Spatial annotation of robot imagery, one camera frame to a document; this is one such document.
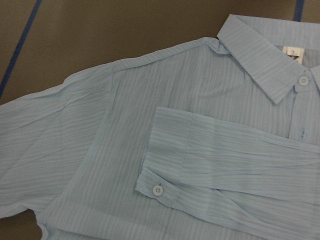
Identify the light blue button-up shirt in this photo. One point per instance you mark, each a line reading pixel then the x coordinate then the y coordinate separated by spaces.
pixel 212 139

